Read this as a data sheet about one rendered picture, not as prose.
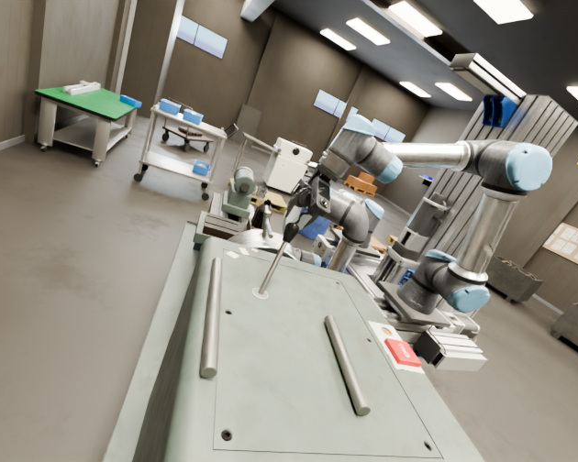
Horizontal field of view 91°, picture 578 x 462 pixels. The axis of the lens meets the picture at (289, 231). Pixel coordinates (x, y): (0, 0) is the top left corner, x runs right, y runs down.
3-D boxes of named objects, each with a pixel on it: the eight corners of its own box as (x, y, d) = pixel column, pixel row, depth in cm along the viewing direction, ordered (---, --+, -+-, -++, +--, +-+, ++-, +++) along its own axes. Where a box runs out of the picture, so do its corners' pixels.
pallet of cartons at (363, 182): (364, 191, 1410) (372, 176, 1383) (375, 198, 1319) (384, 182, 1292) (341, 181, 1351) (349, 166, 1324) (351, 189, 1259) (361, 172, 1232)
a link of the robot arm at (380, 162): (392, 157, 84) (364, 135, 80) (410, 164, 73) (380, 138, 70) (374, 179, 86) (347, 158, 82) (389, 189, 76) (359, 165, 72)
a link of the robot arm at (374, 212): (372, 233, 146) (386, 210, 141) (350, 221, 149) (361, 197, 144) (375, 228, 157) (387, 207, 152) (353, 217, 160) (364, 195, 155)
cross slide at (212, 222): (279, 255, 158) (282, 247, 156) (201, 233, 144) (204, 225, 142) (274, 239, 174) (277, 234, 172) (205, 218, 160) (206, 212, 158)
